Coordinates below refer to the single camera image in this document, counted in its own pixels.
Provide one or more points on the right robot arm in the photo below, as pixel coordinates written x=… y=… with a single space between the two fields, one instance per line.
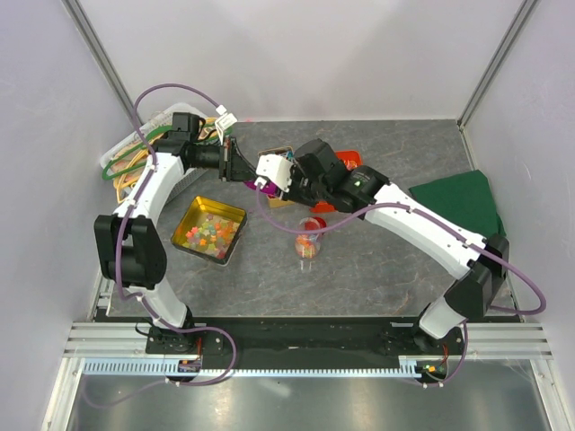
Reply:
x=476 y=263

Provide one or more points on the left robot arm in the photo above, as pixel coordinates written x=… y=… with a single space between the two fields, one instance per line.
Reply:
x=129 y=247

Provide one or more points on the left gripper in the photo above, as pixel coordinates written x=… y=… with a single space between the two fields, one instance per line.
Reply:
x=233 y=165

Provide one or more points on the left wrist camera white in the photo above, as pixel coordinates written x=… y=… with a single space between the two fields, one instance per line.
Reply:
x=222 y=123

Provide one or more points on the green cloth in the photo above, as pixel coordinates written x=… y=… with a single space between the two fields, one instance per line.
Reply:
x=464 y=199

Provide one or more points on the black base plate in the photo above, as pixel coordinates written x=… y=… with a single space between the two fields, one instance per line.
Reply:
x=304 y=341

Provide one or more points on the gold square tin star candies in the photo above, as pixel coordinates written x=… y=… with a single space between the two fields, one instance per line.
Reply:
x=210 y=230

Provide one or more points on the clear plastic jar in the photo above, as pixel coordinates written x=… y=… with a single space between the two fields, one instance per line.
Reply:
x=307 y=246

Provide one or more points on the orange box of lollipops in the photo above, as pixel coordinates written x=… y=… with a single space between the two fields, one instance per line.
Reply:
x=352 y=159

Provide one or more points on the grey cable duct rail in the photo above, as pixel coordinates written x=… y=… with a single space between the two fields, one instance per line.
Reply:
x=163 y=367

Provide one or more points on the gold tin lollipops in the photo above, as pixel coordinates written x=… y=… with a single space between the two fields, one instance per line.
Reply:
x=287 y=152

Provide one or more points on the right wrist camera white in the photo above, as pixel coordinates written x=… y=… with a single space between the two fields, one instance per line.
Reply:
x=274 y=168

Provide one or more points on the red jar lid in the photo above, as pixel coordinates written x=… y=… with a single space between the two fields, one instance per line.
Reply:
x=316 y=224

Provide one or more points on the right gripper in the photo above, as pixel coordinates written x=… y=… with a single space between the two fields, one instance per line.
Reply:
x=292 y=195

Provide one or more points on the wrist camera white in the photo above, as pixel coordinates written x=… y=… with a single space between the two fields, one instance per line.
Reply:
x=274 y=168
x=222 y=123

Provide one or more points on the purple plastic scoop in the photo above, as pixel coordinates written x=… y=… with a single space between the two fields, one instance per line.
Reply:
x=268 y=188

